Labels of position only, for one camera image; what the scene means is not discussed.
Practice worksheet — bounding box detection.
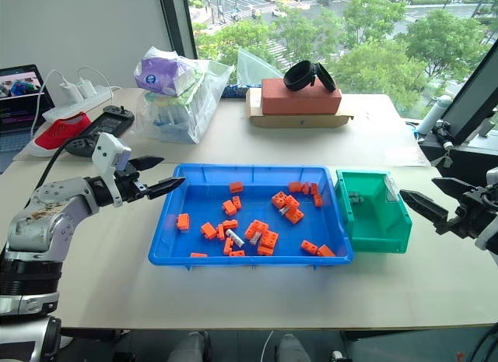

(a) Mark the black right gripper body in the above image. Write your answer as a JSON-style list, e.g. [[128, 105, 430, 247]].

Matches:
[[447, 185, 498, 240]]

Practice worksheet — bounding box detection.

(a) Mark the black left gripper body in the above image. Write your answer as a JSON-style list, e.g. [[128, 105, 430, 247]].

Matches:
[[113, 163, 152, 204]]

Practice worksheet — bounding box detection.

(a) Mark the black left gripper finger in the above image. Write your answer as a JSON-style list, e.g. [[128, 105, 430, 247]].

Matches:
[[130, 156, 166, 172], [145, 176, 188, 200]]

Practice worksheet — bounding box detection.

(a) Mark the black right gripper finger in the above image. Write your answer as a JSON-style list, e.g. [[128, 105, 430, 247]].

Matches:
[[399, 188, 454, 236], [431, 177, 478, 202]]

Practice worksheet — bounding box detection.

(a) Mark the green plastic bin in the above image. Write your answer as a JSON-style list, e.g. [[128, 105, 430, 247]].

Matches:
[[335, 168, 413, 255]]

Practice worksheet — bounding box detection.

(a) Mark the flat cardboard box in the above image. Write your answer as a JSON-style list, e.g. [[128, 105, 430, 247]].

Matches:
[[244, 88, 356, 130]]

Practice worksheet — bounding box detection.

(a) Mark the black monitor stand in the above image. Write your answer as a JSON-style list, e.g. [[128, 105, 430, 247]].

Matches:
[[417, 119, 498, 177]]

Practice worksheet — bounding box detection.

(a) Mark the blue plastic tray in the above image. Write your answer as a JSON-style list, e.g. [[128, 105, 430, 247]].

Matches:
[[147, 163, 356, 271]]

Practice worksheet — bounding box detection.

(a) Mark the clear label holder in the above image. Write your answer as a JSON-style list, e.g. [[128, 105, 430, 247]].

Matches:
[[384, 178, 400, 203]]

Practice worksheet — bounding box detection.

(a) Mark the clear plastic bag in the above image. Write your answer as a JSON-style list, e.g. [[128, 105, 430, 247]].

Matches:
[[133, 45, 235, 146]]

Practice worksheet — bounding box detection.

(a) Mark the black game controller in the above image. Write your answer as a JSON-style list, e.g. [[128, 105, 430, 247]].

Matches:
[[63, 104, 135, 158]]

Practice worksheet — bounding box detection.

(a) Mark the white bottle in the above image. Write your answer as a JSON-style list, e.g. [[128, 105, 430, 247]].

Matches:
[[416, 95, 453, 135]]

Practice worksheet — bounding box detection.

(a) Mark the red and white shoe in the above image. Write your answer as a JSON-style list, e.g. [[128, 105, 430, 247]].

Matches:
[[30, 111, 93, 158]]

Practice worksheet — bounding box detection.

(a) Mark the purple tissue pack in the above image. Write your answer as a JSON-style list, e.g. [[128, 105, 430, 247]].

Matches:
[[133, 53, 200, 97]]

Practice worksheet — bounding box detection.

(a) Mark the black monitor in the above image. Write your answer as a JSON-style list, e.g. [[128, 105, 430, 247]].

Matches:
[[440, 37, 498, 146]]

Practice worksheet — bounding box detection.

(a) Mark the white power strip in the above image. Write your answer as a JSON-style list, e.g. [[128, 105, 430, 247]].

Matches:
[[41, 84, 114, 122]]

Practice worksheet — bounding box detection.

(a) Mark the white charger plug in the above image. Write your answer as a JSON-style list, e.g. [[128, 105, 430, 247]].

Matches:
[[77, 77, 96, 99], [58, 81, 79, 103]]

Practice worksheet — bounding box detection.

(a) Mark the open laptop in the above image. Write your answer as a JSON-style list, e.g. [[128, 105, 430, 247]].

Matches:
[[0, 64, 56, 173]]

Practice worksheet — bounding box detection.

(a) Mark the greenish clear plastic sheet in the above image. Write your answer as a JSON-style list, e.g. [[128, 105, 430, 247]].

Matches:
[[236, 47, 286, 87]]

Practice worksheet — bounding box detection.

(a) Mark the red brick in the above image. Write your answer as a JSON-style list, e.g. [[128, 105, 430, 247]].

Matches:
[[260, 78, 343, 116]]

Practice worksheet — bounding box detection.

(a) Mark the grey rounded shape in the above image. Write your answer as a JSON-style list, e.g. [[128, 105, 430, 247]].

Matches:
[[273, 333, 309, 362], [167, 330, 213, 362]]

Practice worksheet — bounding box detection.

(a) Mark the black round lid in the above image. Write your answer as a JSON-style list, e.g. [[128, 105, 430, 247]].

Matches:
[[312, 62, 337, 94]]

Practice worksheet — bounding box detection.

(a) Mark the black round container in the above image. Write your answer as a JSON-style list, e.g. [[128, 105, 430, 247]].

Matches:
[[282, 59, 317, 92]]

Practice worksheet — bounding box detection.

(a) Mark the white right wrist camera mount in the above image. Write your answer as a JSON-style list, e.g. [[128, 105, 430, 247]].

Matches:
[[475, 168, 498, 256]]

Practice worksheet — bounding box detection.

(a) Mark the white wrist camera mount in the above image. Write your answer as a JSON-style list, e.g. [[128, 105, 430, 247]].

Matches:
[[475, 168, 498, 256], [91, 132, 132, 208]]

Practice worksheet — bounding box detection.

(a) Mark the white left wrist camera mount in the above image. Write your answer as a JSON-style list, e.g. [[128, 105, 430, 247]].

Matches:
[[91, 132, 132, 208]]

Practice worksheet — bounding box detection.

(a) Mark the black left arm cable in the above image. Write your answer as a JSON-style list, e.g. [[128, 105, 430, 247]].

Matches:
[[37, 141, 99, 198]]

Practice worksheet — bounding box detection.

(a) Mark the dark window frame post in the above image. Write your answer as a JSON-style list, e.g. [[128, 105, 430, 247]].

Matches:
[[156, 0, 198, 62]]

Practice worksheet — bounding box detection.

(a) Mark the white thin cable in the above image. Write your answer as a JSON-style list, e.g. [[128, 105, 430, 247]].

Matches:
[[261, 330, 275, 362]]

